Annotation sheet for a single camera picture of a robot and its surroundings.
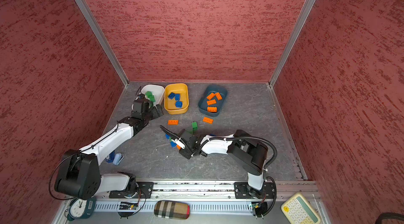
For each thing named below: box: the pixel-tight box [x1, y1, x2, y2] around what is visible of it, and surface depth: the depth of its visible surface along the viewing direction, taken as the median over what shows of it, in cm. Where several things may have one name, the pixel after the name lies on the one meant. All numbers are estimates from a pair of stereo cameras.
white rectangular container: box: [139, 84, 165, 108], surface depth 113 cm
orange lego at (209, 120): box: [202, 116, 214, 125], surface depth 101 cm
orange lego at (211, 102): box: [206, 98, 217, 106], surface depth 109 cm
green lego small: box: [191, 121, 199, 131], surface depth 97 cm
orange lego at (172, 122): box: [167, 119, 179, 126], surface depth 99 cm
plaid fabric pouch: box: [154, 199, 191, 220], surface depth 68 cm
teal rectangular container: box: [197, 84, 228, 117], surface depth 112 cm
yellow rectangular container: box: [164, 83, 189, 115], surface depth 112 cm
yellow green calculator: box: [280, 192, 321, 224], surface depth 69 cm
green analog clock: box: [67, 197, 97, 222], surface depth 67 cm
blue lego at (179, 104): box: [175, 100, 183, 109], surface depth 109 cm
